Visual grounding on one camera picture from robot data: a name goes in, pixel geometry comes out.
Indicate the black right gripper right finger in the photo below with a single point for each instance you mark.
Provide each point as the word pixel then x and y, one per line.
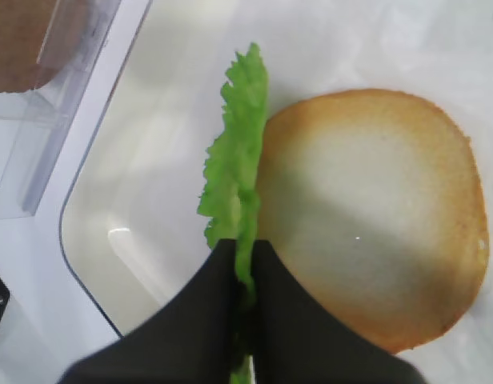
pixel 300 342

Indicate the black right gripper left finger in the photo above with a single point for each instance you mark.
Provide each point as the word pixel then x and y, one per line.
pixel 188 341

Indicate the green lettuce leaf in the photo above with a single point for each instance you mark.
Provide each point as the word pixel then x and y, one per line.
pixel 229 198

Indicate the cream rectangular metal tray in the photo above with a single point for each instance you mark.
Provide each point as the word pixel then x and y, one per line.
pixel 130 228

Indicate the toasted bun bottom slice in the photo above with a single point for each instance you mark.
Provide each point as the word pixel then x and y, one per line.
pixel 372 199

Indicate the clear acrylic left rack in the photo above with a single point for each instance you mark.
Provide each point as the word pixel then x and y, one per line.
pixel 34 124

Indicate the white paper tray liner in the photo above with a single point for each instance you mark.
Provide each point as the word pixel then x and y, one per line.
pixel 440 50

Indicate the brown bun in left rack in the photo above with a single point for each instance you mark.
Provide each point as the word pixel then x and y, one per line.
pixel 37 39

